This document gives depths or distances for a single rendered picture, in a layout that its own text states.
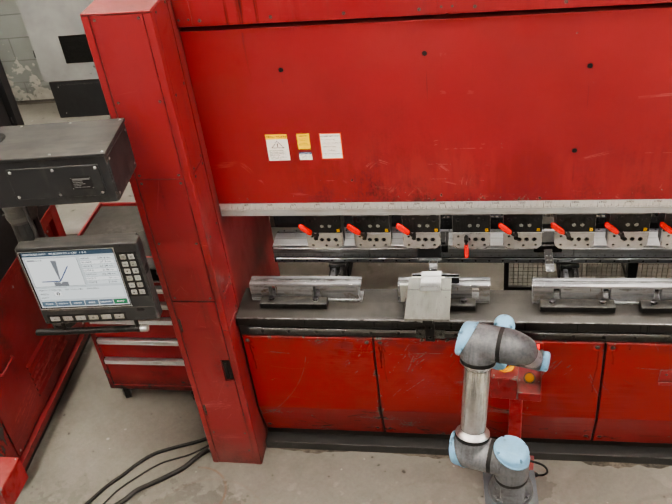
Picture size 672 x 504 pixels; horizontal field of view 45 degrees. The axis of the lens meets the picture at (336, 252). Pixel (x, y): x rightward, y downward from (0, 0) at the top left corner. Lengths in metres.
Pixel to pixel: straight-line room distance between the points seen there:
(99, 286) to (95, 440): 1.60
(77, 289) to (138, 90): 0.76
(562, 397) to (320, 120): 1.64
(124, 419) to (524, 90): 2.76
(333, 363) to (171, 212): 1.04
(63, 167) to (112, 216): 1.49
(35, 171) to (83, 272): 0.42
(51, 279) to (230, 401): 1.14
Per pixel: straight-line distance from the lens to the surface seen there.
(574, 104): 3.05
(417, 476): 4.04
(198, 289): 3.44
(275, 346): 3.70
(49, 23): 7.62
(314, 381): 3.82
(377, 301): 3.59
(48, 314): 3.27
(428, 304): 3.36
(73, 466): 4.49
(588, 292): 3.55
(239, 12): 2.98
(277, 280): 3.64
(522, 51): 2.95
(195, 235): 3.27
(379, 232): 3.34
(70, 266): 3.08
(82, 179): 2.87
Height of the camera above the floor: 3.18
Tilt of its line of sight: 36 degrees down
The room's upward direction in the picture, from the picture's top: 8 degrees counter-clockwise
